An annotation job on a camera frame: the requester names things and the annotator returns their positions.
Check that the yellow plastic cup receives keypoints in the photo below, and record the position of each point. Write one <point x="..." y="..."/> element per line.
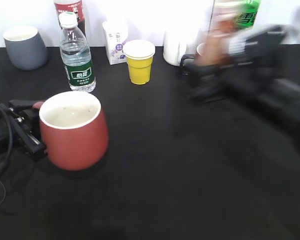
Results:
<point x="139" y="56"/>

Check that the white mug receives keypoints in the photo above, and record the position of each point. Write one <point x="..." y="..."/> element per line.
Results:
<point x="177" y="43"/>

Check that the cola bottle red label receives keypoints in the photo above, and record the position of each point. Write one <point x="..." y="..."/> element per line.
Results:
<point x="75" y="6"/>

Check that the green sprite bottle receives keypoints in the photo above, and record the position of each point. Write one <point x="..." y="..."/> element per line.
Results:
<point x="247" y="15"/>

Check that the clear water bottle green label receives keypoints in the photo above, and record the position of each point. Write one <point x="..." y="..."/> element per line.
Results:
<point x="75" y="54"/>

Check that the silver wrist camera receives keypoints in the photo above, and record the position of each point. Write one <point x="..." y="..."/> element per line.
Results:
<point x="256" y="41"/>

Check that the black mug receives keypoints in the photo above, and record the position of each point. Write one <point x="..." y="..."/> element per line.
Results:
<point x="190" y="62"/>

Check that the red mug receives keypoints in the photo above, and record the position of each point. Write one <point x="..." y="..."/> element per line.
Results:
<point x="74" y="129"/>

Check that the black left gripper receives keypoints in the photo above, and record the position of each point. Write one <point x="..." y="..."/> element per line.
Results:
<point x="22" y="134"/>

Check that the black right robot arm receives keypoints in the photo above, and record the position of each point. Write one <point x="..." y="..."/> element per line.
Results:
<point x="286" y="114"/>

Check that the grey mug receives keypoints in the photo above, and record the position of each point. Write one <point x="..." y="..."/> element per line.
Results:
<point x="25" y="47"/>

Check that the white milk carton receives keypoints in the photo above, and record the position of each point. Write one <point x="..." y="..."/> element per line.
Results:
<point x="116" y="36"/>

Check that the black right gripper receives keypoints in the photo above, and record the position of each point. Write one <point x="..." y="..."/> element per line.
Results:
<point x="249" y="81"/>

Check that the brown nescafe coffee bottle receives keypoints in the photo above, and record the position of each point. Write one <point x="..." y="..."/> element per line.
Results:
<point x="223" y="25"/>

